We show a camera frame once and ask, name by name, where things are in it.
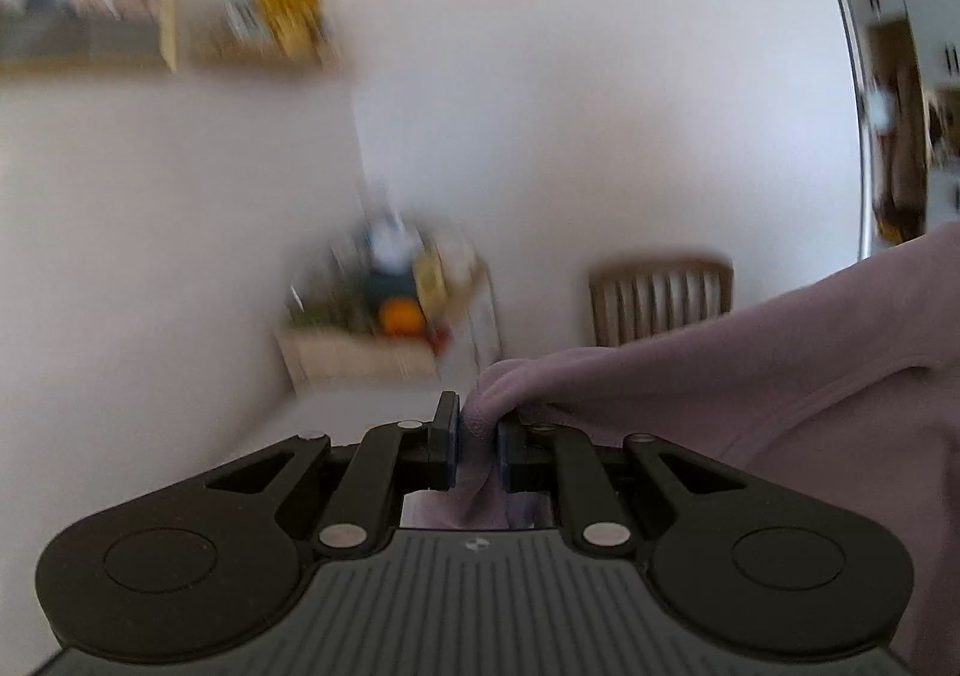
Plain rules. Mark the orange round object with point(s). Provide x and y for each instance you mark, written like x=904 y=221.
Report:
x=401 y=317

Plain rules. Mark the mauve long-sleeve shirt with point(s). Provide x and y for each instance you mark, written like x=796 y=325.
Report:
x=846 y=390

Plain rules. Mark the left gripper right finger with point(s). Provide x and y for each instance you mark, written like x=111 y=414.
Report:
x=750 y=565

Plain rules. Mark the brown wooden chair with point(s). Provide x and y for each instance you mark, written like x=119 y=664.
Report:
x=638 y=297

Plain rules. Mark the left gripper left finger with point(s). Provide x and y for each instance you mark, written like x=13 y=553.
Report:
x=208 y=563

